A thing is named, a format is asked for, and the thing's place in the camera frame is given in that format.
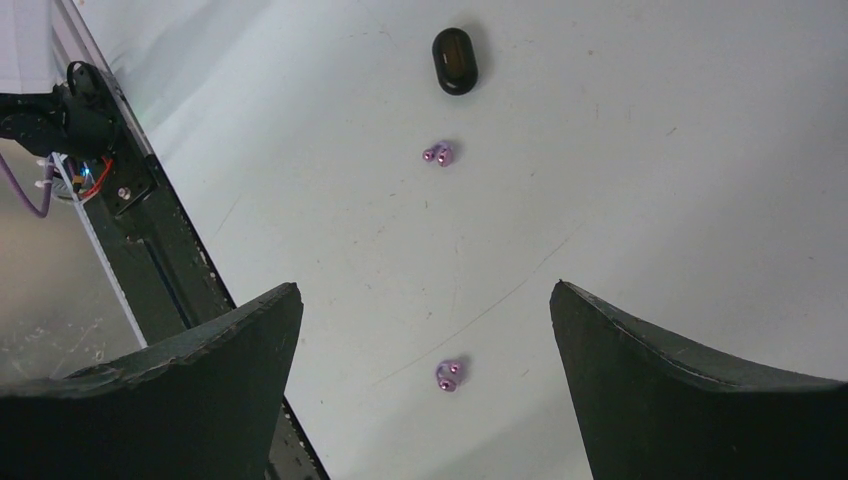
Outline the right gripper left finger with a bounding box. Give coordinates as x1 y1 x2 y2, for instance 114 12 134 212
1 283 304 479

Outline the purple earbud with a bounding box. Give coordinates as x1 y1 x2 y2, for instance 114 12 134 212
421 141 455 167
434 359 465 393

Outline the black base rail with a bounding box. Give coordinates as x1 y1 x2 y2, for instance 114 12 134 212
84 161 327 479

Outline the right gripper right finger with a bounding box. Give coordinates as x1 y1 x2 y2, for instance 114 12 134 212
549 281 847 479

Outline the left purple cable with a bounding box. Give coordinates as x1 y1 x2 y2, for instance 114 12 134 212
0 152 58 220

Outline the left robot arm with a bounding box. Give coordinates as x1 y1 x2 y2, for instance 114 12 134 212
1 1 160 217

